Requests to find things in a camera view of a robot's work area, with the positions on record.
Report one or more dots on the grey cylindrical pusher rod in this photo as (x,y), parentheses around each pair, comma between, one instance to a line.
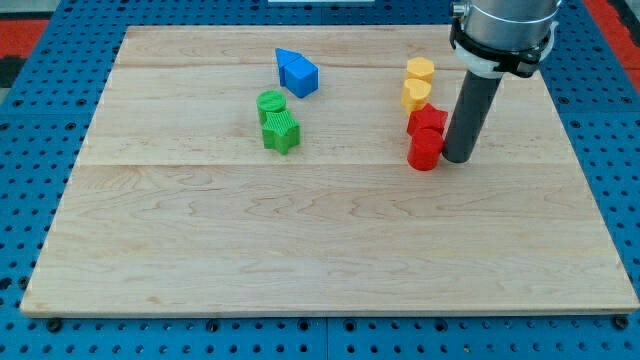
(472,106)

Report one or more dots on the green cylinder block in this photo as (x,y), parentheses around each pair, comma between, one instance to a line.
(270,101)

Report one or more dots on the yellow heart block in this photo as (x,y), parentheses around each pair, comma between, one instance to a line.
(415,94)

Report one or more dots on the green star block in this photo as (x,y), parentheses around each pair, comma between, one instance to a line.
(280,131)

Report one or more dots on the blue cube block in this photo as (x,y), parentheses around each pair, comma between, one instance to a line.
(301,77)

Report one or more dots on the yellow hexagon block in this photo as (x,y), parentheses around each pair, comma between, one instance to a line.
(420,68)

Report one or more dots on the red star block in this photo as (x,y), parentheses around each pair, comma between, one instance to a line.
(429,118)

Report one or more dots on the light wooden board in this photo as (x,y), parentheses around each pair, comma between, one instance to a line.
(174,208)

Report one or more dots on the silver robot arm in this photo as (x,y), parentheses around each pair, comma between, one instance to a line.
(508,25)

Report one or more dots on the red cylinder block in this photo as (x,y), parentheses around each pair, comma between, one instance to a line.
(425,148)

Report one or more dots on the blue triangle block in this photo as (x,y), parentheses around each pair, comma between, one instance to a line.
(283,58)

